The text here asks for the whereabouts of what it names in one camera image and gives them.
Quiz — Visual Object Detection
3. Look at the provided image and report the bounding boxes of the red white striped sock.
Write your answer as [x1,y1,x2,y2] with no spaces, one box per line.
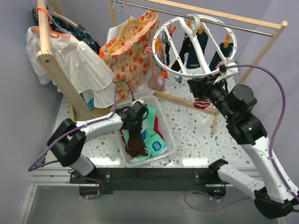
[193,98,211,110]

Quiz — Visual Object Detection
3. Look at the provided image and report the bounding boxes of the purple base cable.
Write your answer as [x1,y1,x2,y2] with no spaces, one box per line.
[183,190,250,212]

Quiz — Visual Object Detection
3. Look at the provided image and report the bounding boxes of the white round sock hanger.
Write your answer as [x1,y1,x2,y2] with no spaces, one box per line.
[152,14,237,78]

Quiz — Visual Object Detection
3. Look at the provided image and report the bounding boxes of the white plastic basket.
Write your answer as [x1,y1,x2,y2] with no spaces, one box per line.
[105,96,176,168]

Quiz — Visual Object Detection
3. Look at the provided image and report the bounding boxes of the white ruffled dress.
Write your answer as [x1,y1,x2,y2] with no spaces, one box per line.
[25,26,118,109]

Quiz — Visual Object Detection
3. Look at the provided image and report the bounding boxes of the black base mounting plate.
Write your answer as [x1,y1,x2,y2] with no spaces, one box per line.
[69,168,227,199]

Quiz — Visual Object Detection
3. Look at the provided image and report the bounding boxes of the orange plastic hanger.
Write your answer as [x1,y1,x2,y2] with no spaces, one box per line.
[36,7,70,40]

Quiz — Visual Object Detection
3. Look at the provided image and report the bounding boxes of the yellow plastic hanger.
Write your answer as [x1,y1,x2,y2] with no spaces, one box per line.
[107,18,153,53]

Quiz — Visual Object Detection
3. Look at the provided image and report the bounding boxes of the pink patterned sock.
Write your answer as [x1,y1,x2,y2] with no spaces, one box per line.
[145,47,168,91]

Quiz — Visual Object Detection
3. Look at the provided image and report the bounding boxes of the teal clothespin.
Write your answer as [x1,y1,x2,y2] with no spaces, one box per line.
[174,76,183,84]

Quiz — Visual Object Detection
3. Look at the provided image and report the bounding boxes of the mint green sock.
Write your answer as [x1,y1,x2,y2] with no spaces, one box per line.
[121,104,168,163]

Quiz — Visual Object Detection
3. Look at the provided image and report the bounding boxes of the dark patterned garment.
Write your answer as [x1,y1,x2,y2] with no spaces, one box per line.
[31,7,101,55]

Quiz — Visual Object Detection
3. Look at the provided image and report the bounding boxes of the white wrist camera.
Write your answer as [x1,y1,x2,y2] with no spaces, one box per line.
[214,59,238,84]
[131,98,144,106]

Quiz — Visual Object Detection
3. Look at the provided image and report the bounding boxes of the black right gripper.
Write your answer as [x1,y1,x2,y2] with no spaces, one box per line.
[187,71,234,120]

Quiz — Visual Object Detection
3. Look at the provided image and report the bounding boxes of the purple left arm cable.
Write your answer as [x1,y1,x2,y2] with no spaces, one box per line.
[28,79,135,172]

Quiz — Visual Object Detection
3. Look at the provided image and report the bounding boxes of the black striped sock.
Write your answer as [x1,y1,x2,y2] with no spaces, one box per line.
[165,41,171,66]
[171,33,190,71]

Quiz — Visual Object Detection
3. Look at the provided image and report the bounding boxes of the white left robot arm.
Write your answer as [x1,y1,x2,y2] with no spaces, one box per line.
[47,99,148,183]

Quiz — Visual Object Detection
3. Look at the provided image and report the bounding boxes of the wooden left clothes rack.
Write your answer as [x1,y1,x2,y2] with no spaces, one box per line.
[36,0,93,120]

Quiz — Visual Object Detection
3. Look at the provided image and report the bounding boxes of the brown sock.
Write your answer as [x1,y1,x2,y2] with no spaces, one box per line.
[126,131,148,158]

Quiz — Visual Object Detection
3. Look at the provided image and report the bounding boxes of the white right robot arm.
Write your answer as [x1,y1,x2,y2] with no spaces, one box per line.
[187,77,299,219]

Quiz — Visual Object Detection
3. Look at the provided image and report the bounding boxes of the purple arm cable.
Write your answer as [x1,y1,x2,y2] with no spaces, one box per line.
[28,79,135,172]
[225,64,299,199]

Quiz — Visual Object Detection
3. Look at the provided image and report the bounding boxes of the wooden clothes rack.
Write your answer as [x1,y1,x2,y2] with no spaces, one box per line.
[107,0,288,135]
[36,0,93,120]

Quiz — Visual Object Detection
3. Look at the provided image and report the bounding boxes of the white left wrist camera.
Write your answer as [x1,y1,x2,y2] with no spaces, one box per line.
[131,98,144,106]

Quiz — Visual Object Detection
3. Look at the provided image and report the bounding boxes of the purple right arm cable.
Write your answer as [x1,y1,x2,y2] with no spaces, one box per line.
[225,64,299,199]

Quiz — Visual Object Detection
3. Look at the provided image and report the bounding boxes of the wooden right clothes rack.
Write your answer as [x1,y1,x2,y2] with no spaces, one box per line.
[107,0,288,135]

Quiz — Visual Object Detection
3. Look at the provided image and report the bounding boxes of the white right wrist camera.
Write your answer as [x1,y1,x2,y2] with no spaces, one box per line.
[214,59,238,84]

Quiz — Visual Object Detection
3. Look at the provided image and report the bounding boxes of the floral orange tote bag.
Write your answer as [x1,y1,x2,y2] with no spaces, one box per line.
[100,10,159,102]

